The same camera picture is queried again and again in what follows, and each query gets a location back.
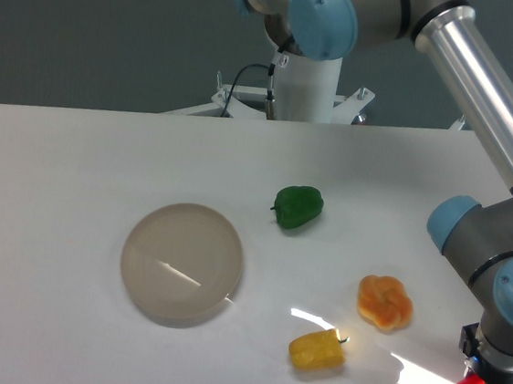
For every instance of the orange knotted bread roll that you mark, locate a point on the orange knotted bread roll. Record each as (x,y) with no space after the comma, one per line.
(383,301)

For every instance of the beige round plate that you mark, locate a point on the beige round plate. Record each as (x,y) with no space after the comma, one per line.
(181,262)

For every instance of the yellow toy pepper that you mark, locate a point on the yellow toy pepper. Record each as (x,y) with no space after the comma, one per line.
(317,351)

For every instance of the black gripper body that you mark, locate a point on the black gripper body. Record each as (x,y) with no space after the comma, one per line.
(483,359)

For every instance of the green toy pepper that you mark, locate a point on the green toy pepper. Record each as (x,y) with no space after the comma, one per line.
(295,206)

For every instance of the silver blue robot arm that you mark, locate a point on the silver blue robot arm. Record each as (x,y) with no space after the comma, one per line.
(476,240)

